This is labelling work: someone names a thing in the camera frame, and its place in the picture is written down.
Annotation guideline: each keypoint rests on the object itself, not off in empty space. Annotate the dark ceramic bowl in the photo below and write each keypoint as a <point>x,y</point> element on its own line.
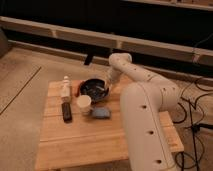
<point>95,89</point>

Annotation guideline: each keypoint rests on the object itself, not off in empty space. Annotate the black remote control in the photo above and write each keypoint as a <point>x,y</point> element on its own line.
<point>66,111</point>

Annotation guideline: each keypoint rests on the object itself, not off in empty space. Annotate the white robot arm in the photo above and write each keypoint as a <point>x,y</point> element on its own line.
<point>140,104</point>

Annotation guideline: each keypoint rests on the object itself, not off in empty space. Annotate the small white bottle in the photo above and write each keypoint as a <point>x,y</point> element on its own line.
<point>65,90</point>

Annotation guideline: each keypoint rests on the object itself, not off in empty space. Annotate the blue sponge block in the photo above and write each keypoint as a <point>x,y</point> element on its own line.
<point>101,113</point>

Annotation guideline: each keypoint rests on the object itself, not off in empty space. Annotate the wooden table board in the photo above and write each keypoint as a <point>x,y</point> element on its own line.
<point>83,141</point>

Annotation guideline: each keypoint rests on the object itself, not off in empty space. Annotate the white paper cup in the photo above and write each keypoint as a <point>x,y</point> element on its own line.
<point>84,104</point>

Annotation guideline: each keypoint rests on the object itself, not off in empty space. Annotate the orange carrot toy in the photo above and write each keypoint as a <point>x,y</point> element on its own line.
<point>78,90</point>

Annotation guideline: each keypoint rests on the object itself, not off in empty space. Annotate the black stand leg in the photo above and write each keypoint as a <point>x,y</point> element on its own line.
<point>88,59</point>

